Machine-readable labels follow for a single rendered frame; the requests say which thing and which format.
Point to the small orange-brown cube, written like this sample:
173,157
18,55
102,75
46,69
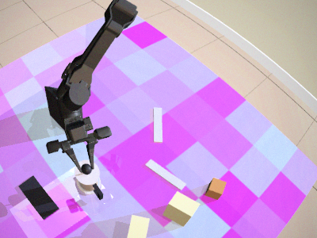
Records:
215,188

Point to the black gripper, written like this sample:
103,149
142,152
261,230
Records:
91,139

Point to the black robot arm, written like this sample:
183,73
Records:
75,89

